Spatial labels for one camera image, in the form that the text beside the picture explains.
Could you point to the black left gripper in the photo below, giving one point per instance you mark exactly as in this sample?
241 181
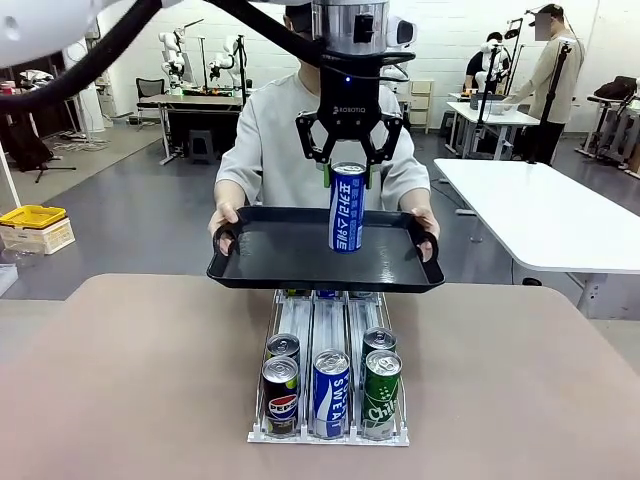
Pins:
350 95

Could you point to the black plastic serving tray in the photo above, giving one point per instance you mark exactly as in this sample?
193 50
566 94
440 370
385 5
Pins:
280 260

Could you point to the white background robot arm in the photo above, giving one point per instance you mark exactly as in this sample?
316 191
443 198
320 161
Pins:
225 60
172 60

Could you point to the person in grey sweatshirt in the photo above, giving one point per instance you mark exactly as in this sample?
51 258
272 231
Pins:
270 140

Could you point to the seated person in black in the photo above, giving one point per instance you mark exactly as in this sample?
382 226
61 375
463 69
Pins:
476 67

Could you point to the person in beige shirt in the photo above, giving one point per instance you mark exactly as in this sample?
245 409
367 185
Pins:
555 75

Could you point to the person's left hand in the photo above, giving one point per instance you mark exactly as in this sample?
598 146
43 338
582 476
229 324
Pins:
429 222

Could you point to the person's right hand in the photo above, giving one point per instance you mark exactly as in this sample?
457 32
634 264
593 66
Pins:
222 212

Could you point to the white drawer cabinet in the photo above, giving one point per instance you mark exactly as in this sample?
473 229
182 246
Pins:
421 105

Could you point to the black tripod pole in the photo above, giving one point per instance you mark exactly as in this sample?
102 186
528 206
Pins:
243 85

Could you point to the white background desk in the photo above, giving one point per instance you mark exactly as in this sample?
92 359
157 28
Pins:
495 115

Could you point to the grey plastic stool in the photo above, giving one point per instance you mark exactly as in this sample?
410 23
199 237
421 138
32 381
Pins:
202 142

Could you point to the grey background work table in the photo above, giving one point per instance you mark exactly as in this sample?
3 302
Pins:
200 99

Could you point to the white can dispenser rack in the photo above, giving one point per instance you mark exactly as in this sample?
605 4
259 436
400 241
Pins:
330 320

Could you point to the black studio light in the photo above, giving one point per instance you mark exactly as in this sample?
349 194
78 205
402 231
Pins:
512 32

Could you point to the large white table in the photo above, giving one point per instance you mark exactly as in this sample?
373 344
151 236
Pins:
540 215

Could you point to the black office chair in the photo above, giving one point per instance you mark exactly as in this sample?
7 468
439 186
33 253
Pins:
150 90

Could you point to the metal equipment cart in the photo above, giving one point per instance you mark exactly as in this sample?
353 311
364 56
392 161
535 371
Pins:
612 135

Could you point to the black bag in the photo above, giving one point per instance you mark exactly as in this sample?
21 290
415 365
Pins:
617 87

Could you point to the white storage box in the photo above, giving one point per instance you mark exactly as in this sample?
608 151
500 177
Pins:
45 241

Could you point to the yellow plastic crate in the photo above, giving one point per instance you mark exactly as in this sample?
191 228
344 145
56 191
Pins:
30 215

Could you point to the red cup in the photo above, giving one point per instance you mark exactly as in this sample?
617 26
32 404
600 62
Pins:
6 87

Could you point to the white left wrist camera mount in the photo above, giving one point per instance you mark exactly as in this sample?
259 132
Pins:
402 31

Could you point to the black camera tripod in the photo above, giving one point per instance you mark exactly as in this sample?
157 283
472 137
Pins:
484 110
552 100

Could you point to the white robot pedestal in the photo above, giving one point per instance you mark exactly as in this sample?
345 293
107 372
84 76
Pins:
92 100

